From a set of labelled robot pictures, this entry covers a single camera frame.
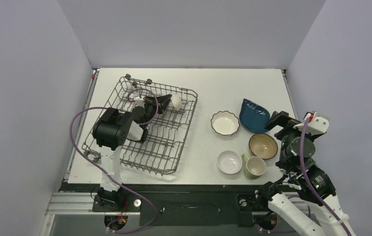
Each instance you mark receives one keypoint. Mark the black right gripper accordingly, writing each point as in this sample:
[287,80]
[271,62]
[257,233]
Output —
[282,122]

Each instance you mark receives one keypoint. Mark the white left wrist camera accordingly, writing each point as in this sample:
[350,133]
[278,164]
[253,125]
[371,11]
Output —
[138,97]

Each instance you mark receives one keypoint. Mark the white scalloped bowl black rim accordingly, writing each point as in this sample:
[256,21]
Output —
[225,123]

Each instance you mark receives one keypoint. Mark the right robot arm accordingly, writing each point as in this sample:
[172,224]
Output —
[312,184]

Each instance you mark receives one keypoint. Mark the grey wire dish rack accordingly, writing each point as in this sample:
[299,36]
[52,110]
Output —
[162,150]

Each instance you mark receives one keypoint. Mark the small white lobed bowl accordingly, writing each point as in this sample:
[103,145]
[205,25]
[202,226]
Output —
[176,102]

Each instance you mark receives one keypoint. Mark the blue leaf-shaped dish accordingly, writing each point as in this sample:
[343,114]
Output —
[253,117]

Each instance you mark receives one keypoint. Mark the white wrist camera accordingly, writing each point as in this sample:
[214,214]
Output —
[318,123]
[138,97]

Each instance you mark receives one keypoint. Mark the green mug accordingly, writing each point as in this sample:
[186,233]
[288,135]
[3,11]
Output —
[253,166]

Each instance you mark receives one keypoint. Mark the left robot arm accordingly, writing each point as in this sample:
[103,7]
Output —
[115,127]

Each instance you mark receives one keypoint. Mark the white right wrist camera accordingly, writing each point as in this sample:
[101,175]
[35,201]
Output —
[318,123]

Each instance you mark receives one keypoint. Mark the aluminium table edge rail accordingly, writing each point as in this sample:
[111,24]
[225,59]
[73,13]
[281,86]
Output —
[283,71]

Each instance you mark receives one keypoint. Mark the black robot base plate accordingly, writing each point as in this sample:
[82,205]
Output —
[178,205]

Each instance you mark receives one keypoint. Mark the tan brown bowl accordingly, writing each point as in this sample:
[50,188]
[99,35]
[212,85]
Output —
[263,146]

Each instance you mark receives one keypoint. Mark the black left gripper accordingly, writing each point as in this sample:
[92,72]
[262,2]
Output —
[163,102]

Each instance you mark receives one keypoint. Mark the plain white bowl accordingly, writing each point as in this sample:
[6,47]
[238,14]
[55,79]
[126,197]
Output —
[229,162]

